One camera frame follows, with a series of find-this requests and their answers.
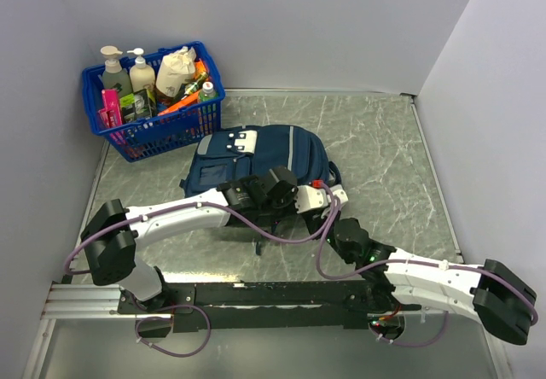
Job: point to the green bottle white cap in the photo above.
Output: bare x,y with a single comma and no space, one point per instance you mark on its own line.
207,92

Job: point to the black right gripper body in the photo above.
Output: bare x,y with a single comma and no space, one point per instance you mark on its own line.
343,253

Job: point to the navy blue student backpack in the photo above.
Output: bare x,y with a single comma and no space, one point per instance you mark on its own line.
243,151

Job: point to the cream pump bottle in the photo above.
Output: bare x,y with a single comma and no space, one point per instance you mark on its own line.
142,75

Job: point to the pink box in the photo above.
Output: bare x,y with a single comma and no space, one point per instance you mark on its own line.
110,113

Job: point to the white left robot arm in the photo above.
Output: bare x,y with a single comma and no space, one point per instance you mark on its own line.
115,233

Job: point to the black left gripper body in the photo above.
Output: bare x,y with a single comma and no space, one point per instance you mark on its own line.
279,210

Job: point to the grey-green pump bottle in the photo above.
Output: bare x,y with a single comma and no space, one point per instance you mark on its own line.
115,77

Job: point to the beige paper bag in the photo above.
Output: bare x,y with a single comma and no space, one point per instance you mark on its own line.
176,69

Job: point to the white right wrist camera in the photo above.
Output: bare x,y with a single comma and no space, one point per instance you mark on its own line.
339,192

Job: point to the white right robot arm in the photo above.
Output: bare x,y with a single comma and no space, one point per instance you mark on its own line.
490,294

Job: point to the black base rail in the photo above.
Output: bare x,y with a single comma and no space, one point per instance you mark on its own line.
348,304

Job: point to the blue plastic basket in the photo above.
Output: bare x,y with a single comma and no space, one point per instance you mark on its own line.
149,137

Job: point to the green black box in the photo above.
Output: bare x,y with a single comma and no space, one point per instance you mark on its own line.
138,105

